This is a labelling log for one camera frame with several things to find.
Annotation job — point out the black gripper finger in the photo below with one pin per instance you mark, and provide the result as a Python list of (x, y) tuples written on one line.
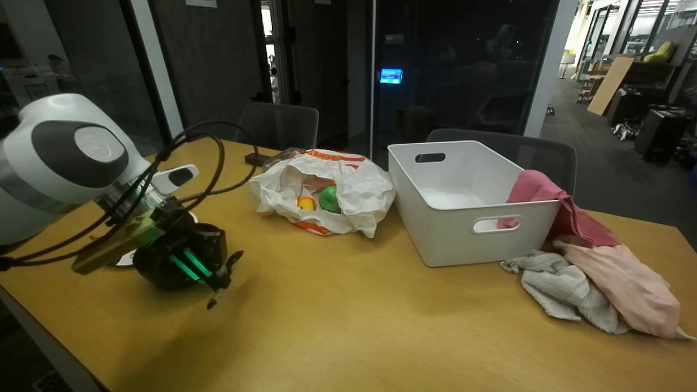
[(195, 278), (208, 271)]

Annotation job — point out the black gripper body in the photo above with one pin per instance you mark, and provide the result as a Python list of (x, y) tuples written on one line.
[(180, 233)]

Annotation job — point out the black spoon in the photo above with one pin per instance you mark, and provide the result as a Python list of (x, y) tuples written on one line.
[(224, 278)]

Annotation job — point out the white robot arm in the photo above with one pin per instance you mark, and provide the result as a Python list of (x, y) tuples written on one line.
[(67, 153)]

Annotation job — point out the white paper plate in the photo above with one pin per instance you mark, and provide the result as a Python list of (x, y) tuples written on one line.
[(128, 259)]

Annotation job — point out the black flat box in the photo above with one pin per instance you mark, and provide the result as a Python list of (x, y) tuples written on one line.
[(260, 159)]

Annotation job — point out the green ball in bag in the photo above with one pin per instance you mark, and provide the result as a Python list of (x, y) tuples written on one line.
[(327, 200)]

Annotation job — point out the white orange plastic bag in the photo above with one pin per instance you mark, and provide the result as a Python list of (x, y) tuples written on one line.
[(365, 192)]

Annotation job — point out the white plastic bin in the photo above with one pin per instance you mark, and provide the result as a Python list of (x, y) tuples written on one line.
[(455, 200)]

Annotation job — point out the grey cloth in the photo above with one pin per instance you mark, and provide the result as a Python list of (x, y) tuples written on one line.
[(566, 293)]

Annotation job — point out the pink cloth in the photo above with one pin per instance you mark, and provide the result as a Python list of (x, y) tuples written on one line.
[(642, 298)]

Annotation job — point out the blue lit wall display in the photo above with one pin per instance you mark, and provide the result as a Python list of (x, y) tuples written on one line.
[(391, 76)]

